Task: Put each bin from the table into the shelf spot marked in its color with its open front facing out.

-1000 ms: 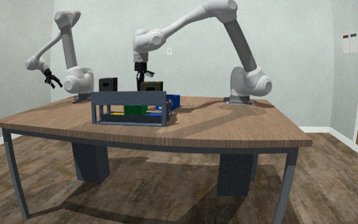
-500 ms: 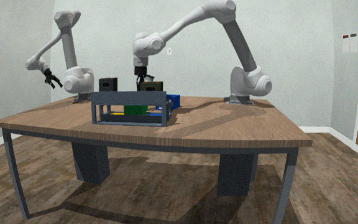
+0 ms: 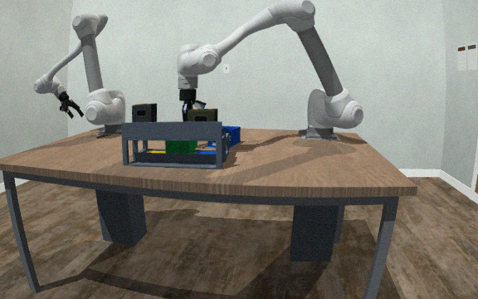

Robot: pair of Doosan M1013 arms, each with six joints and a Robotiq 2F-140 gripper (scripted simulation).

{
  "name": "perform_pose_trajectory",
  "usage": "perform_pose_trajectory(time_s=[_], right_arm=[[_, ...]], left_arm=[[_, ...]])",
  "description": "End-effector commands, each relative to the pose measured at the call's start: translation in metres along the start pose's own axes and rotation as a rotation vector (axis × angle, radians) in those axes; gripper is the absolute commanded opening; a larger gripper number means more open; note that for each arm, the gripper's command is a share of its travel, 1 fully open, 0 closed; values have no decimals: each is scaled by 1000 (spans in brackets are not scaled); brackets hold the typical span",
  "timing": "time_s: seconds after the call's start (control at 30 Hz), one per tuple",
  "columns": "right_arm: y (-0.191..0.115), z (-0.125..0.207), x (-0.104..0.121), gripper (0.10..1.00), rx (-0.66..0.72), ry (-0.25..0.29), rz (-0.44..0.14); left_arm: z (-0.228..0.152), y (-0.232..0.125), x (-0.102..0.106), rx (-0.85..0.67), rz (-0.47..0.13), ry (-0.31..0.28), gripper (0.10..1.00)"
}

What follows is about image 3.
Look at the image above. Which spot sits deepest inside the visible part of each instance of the blue bin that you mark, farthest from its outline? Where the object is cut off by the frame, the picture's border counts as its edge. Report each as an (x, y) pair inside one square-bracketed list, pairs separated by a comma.
[(235, 134)]

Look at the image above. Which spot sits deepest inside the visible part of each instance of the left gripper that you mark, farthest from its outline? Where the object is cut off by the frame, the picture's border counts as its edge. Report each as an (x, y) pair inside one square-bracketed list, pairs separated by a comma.
[(186, 96)]

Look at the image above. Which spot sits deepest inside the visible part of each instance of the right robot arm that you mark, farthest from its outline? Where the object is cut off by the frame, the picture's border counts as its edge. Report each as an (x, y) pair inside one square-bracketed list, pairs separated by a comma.
[(104, 108)]

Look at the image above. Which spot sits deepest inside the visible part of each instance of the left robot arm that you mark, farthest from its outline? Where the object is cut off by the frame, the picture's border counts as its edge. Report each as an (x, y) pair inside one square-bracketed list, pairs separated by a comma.
[(330, 107)]

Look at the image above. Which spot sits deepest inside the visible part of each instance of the green bin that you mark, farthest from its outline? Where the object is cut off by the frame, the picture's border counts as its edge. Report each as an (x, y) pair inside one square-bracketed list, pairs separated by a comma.
[(180, 147)]

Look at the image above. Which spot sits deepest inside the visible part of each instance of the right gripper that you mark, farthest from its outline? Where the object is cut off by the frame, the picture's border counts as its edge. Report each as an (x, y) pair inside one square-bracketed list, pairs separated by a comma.
[(64, 99)]

